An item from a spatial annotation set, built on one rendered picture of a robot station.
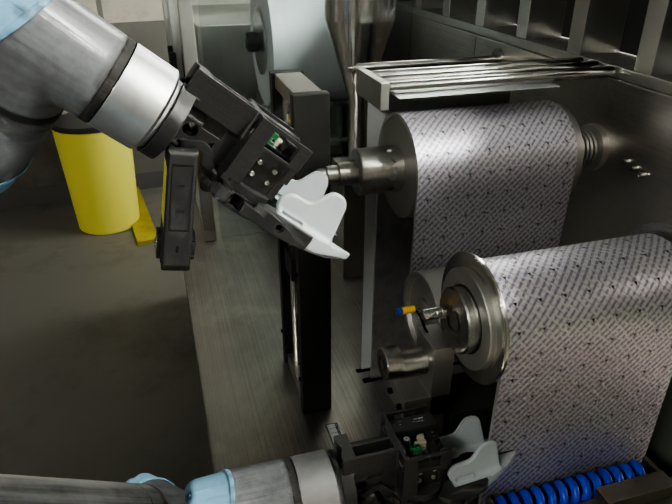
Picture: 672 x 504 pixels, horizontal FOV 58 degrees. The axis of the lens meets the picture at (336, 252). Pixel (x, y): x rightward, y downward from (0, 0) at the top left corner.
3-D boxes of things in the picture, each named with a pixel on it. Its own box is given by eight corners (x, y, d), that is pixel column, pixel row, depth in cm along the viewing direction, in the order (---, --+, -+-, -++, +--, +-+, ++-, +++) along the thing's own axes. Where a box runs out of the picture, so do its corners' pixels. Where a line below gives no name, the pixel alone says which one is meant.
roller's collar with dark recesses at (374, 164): (348, 185, 87) (348, 142, 84) (387, 181, 89) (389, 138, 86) (362, 202, 82) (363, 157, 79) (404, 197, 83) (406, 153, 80)
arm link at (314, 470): (305, 548, 62) (288, 486, 69) (348, 537, 63) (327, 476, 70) (303, 497, 58) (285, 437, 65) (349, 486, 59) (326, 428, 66)
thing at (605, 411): (478, 500, 73) (497, 380, 65) (640, 457, 79) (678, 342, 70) (480, 503, 73) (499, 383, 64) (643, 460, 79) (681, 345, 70)
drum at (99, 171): (141, 204, 403) (124, 105, 371) (150, 230, 369) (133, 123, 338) (71, 215, 387) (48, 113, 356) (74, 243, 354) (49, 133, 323)
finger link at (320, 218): (384, 228, 55) (304, 171, 52) (344, 278, 57) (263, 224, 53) (376, 217, 58) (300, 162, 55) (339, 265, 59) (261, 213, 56)
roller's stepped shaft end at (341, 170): (310, 183, 84) (309, 161, 82) (351, 179, 85) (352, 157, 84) (316, 192, 81) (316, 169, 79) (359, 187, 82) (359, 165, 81)
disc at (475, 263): (436, 336, 77) (445, 230, 70) (440, 335, 77) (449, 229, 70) (496, 413, 64) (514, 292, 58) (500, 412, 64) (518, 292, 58)
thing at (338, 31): (319, 258, 151) (316, 14, 124) (372, 251, 155) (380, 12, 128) (335, 287, 140) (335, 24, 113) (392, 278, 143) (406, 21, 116)
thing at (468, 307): (467, 368, 65) (437, 332, 72) (483, 364, 66) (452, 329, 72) (472, 307, 62) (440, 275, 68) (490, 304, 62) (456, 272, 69)
